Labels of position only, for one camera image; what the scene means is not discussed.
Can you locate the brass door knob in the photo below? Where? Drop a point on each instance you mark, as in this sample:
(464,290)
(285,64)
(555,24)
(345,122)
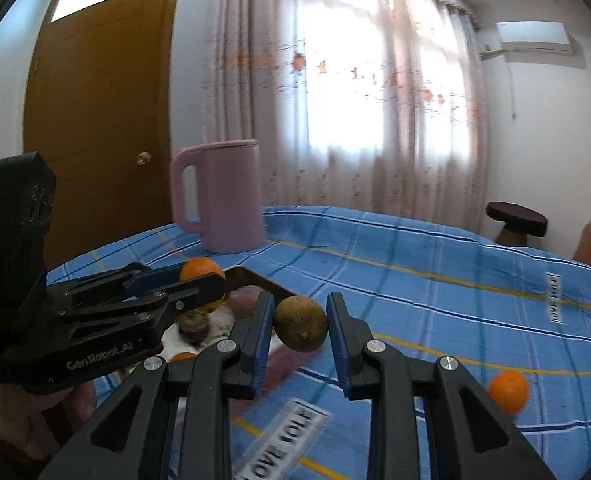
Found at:
(144,158)

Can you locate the large orange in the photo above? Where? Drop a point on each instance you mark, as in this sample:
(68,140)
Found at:
(198,267)

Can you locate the brown wooden door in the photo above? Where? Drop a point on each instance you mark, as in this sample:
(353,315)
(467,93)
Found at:
(96,97)

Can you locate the dark passion fruit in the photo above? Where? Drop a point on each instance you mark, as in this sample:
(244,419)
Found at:
(193,327)

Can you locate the pink metal tin box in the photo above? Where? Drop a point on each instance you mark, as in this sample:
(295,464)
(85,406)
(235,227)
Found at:
(274,334)

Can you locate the half hidden orange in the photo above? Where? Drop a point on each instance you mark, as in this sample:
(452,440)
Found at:
(510,391)

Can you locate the dark round stool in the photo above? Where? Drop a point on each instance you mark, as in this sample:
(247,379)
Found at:
(520,223)

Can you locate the purple round fruit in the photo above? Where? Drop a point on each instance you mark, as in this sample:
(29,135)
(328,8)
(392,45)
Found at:
(242,301)

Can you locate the brown-green round fruit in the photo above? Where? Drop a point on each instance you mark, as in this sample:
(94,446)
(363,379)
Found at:
(300,323)

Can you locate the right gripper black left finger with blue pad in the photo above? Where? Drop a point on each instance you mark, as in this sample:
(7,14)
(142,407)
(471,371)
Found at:
(130,435)

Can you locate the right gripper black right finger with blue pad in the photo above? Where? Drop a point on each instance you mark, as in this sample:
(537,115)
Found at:
(469,437)

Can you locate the pink floral curtain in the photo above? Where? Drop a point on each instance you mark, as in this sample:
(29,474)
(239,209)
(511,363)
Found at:
(377,105)

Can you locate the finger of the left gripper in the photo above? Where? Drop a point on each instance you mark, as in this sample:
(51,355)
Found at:
(100,334)
(115,284)

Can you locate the small orange tangerine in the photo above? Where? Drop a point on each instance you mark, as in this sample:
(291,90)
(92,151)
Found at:
(182,356)

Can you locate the person's left hand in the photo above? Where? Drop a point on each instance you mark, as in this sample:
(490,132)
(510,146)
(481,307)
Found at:
(23,422)

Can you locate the white air conditioner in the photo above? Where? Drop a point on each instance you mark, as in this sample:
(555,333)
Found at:
(534,36)

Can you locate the pink electric kettle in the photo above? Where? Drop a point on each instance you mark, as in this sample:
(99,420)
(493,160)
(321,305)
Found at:
(230,200)

